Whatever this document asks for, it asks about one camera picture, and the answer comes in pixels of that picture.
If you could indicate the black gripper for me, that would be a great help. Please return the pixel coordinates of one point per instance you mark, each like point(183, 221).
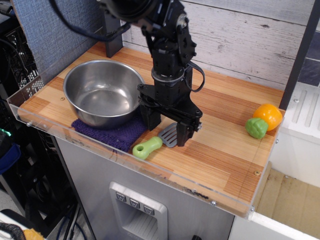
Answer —
point(170, 96)

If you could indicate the green handled grey spatula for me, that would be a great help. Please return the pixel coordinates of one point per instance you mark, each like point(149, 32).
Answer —
point(167, 137)

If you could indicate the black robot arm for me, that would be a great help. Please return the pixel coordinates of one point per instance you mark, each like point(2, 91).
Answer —
point(165, 26)

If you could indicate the stainless steel pot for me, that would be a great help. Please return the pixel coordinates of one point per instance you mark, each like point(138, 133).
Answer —
point(103, 93)

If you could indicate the purple cloth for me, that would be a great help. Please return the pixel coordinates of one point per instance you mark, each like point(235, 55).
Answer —
point(121, 137)

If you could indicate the green toy pepper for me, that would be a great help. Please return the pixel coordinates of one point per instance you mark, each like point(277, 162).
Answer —
point(256, 127)

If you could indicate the silver toy fridge cabinet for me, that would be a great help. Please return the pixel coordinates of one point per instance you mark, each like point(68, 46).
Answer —
point(188, 217)

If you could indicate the grey dispenser panel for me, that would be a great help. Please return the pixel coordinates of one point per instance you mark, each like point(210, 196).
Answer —
point(138, 216)

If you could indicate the orange toy pepper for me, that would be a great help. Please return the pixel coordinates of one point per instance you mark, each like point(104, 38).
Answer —
point(270, 114)

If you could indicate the blue fabric panel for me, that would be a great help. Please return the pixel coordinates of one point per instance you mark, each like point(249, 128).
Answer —
point(53, 45)

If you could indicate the white toy sink unit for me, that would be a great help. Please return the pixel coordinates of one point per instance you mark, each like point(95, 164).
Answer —
point(287, 204)

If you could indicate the black plastic crate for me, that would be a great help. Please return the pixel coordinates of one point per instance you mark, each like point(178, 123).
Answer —
point(17, 64)

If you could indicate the clear acrylic guard rail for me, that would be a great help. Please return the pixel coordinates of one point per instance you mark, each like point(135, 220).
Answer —
point(222, 163)

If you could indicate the dark grey left post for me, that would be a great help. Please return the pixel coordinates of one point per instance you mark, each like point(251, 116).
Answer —
point(111, 24)

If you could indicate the dark grey post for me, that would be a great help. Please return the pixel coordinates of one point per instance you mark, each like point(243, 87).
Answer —
point(111, 24)
point(301, 55)

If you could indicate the dark grey right post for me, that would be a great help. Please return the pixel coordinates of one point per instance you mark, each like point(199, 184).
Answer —
point(301, 55)

